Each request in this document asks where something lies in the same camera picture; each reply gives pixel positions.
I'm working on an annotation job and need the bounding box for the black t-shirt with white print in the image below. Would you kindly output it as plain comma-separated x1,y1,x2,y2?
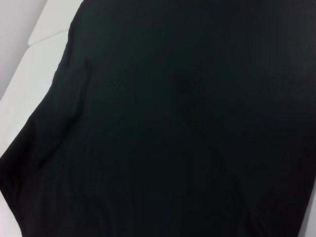
0,0,316,237

